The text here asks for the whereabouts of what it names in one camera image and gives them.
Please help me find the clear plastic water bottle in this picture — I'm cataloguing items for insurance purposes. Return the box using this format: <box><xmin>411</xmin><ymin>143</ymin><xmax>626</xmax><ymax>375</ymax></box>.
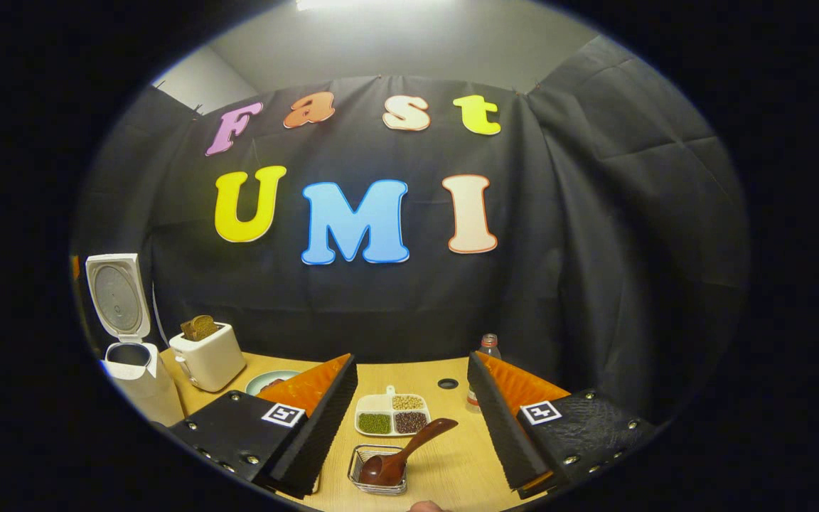
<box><xmin>466</xmin><ymin>333</ymin><xmax>503</xmax><ymax>413</ymax></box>

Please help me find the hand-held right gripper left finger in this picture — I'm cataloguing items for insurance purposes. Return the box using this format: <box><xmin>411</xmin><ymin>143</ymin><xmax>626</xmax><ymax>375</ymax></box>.
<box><xmin>166</xmin><ymin>353</ymin><xmax>359</xmax><ymax>500</ymax></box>

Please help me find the white divided tray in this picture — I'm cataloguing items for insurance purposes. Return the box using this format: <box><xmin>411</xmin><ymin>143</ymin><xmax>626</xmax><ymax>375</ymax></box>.
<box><xmin>355</xmin><ymin>385</ymin><xmax>432</xmax><ymax>437</ymax></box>

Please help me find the pale green plate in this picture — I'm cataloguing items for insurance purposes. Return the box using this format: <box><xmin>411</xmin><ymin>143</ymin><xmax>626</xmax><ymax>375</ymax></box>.
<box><xmin>245</xmin><ymin>370</ymin><xmax>304</xmax><ymax>397</ymax></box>

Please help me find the white toaster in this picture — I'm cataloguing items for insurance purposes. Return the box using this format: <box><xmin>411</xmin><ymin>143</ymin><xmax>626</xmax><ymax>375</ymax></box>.
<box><xmin>169</xmin><ymin>323</ymin><xmax>247</xmax><ymax>393</ymax></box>

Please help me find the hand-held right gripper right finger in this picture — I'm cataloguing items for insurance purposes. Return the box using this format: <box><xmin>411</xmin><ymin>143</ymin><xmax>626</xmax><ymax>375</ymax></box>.
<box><xmin>466</xmin><ymin>351</ymin><xmax>658</xmax><ymax>500</ymax></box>

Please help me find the black backdrop cloth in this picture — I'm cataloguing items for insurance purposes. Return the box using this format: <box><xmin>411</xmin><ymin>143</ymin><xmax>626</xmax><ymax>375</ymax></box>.
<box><xmin>72</xmin><ymin>36</ymin><xmax>750</xmax><ymax>427</ymax></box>

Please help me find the dark wooden spoon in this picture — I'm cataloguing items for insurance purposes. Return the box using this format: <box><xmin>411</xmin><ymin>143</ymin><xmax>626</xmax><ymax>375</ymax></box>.
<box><xmin>358</xmin><ymin>417</ymin><xmax>459</xmax><ymax>487</ymax></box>

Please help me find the grey power cable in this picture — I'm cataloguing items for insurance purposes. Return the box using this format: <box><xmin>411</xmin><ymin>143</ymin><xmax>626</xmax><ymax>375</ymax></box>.
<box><xmin>151</xmin><ymin>283</ymin><xmax>170</xmax><ymax>346</ymax></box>

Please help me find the white rice cooker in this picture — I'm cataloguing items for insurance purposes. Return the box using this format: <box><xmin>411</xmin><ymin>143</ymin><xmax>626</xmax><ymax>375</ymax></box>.
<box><xmin>85</xmin><ymin>253</ymin><xmax>186</xmax><ymax>427</ymax></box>

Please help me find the metal wire chopstick holder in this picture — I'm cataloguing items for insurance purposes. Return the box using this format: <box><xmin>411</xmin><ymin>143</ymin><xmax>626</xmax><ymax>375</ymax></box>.
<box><xmin>348</xmin><ymin>444</ymin><xmax>409</xmax><ymax>496</ymax></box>

